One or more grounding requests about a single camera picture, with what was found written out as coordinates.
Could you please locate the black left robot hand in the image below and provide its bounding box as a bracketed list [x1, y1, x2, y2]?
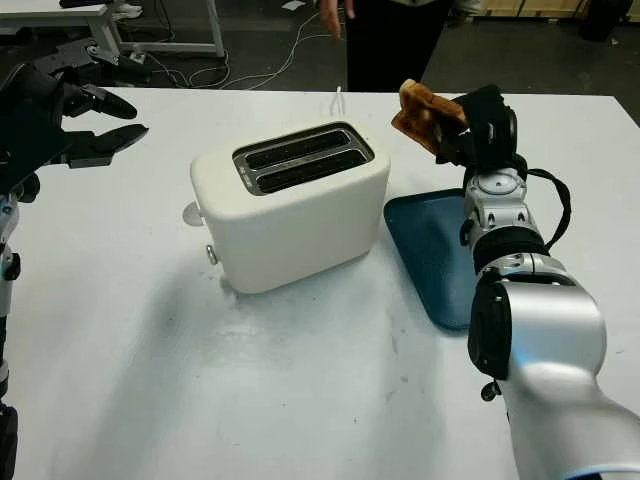
[0, 42, 150, 204]

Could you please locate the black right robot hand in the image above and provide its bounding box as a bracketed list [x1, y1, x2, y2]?
[434, 84, 530, 176]

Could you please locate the white floor cable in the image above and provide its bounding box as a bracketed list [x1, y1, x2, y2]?
[149, 8, 347, 91]

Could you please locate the browned toast slice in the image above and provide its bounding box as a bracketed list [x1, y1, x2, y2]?
[391, 78, 471, 156]

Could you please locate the white desk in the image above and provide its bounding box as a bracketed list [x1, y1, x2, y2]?
[0, 0, 227, 59]

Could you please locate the white toaster power cord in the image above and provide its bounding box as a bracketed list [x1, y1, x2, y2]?
[327, 85, 347, 117]

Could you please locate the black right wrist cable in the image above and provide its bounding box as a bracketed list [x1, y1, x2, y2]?
[524, 167, 575, 251]

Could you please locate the white two-slot toaster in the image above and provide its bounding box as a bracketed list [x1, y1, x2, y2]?
[182, 121, 392, 295]

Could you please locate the wooden pallet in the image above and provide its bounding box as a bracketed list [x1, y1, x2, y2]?
[479, 0, 581, 24]

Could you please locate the person right hand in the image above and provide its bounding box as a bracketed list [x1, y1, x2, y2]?
[319, 0, 358, 41]

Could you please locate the teal plastic tray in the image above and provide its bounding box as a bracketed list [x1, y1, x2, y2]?
[383, 188, 482, 334]

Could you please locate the person in black trousers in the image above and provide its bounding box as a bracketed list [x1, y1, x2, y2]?
[344, 0, 484, 93]

